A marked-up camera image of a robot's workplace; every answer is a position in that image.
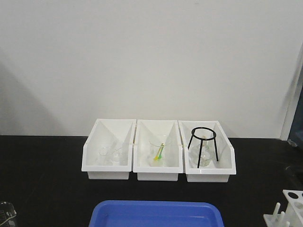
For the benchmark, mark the yellow green plastic spatulas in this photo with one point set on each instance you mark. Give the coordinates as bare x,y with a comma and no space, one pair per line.
159,153

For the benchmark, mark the black metal tripod stand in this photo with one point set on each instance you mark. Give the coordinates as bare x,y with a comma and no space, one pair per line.
204,155

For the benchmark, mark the middle white storage bin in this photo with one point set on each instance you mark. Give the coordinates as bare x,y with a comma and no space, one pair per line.
173,151

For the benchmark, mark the white storage bin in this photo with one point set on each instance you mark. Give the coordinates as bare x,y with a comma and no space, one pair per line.
216,171
173,151
103,133

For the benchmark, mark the glassware in left bin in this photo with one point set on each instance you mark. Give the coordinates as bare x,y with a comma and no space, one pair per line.
112,155

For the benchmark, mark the left white storage bin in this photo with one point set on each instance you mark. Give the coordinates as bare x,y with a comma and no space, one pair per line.
103,133

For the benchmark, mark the blue plastic tray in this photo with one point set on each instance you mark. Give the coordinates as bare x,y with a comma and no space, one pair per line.
155,214

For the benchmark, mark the right white storage bin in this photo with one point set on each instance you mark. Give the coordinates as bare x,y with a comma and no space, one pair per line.
216,171

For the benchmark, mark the glass beaker in middle bin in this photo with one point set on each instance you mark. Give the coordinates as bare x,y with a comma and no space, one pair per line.
155,142

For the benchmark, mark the white test tube rack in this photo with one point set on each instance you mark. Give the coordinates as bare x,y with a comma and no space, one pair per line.
292,217

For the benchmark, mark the glass flask under tripod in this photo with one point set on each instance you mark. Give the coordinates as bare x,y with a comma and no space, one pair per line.
193,152

